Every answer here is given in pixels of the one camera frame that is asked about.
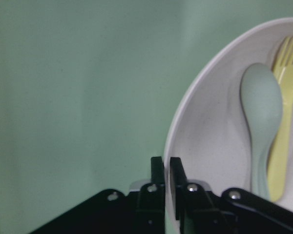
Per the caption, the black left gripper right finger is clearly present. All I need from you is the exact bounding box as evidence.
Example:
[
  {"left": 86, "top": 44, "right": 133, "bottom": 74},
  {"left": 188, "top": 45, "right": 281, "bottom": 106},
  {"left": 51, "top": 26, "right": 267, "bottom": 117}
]
[{"left": 169, "top": 157, "right": 293, "bottom": 234}]

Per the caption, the yellow plastic fork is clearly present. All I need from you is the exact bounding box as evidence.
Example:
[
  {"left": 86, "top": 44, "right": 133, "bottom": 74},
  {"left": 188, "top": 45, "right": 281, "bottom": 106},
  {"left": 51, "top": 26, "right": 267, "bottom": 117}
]
[{"left": 267, "top": 36, "right": 293, "bottom": 201}]

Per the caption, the white round plate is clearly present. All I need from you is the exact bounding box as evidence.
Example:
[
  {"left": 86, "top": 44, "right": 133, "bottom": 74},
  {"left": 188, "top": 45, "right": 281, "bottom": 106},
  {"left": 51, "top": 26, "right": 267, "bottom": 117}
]
[{"left": 163, "top": 17, "right": 293, "bottom": 234}]

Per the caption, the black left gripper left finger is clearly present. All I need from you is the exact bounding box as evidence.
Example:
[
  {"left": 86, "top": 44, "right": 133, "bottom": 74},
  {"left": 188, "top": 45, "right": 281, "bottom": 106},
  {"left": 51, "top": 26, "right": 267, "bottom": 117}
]
[{"left": 33, "top": 156, "right": 165, "bottom": 234}]

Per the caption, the light green rectangular tray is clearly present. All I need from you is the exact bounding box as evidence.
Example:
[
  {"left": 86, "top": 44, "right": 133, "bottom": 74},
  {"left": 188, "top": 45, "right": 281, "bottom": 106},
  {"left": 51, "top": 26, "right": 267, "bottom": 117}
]
[{"left": 0, "top": 0, "right": 293, "bottom": 234}]

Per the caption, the light green plastic spoon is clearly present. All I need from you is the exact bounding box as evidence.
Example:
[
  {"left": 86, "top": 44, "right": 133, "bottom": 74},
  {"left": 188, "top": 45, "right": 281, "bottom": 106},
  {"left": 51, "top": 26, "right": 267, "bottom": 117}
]
[{"left": 240, "top": 63, "right": 283, "bottom": 200}]

